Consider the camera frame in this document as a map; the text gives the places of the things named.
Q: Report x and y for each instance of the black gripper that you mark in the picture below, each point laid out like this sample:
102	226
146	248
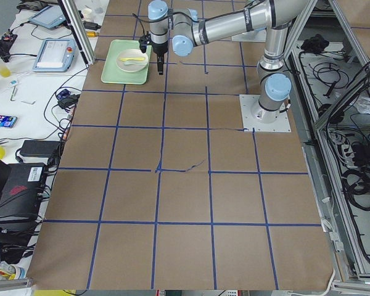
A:
159	49

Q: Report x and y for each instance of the white round plate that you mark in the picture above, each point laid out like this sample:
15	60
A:
131	53

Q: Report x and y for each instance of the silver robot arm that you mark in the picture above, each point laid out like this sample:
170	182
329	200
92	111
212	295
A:
181	30

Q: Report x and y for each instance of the yellow plastic fork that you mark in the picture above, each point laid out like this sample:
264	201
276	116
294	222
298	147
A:
124	59

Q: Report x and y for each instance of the pale green plastic spoon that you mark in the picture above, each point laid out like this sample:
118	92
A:
133	62

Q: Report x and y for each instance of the light green plastic tray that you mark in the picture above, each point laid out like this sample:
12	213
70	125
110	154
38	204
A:
112	74

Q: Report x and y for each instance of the blue teach pendant near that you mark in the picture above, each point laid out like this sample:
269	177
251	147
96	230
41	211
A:
55	55

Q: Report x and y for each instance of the blue teach pendant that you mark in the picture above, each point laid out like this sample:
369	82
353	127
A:
55	55
49	17

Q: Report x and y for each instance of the blue teach pendant far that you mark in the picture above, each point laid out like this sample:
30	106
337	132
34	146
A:
49	17

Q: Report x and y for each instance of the black power adapter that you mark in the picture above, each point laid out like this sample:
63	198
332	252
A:
40	149

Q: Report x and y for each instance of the smartphone with blue screen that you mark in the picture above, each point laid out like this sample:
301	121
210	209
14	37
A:
7	121

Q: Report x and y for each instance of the black computer box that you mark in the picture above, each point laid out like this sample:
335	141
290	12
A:
22	193

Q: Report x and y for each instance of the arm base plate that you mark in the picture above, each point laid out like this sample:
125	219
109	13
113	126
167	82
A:
257	119

